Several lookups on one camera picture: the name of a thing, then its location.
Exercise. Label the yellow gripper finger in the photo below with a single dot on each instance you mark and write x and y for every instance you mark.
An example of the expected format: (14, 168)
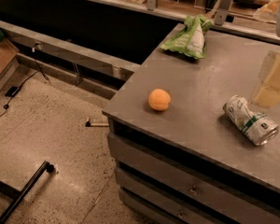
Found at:
(267, 93)

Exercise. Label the silver green 7up can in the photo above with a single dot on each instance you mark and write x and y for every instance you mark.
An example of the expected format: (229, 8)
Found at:
(258, 127)

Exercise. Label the green chip bag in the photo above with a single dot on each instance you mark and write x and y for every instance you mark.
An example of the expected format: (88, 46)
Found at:
(190, 40)

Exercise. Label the orange round fruit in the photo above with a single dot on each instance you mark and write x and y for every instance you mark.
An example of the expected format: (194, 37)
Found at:
(159, 100)

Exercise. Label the grey drawer cabinet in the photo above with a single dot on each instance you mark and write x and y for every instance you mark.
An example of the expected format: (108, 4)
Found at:
(189, 164)

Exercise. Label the grey low shelf bench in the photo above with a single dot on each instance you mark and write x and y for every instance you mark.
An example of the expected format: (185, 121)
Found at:
(84, 68)

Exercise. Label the small wooden stick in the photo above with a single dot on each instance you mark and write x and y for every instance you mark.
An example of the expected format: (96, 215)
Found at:
(90, 123)

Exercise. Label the black power adapter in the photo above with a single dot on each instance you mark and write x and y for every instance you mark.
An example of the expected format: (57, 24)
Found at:
(12, 91)

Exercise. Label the brown cardboard box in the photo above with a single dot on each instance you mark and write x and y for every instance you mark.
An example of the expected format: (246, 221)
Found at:
(7, 53)

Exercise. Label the black metal stand leg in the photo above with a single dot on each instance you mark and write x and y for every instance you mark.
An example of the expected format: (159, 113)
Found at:
(17, 196)

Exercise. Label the grey metal bracket right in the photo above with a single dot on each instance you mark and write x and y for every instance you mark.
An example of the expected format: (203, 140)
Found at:
(222, 12)

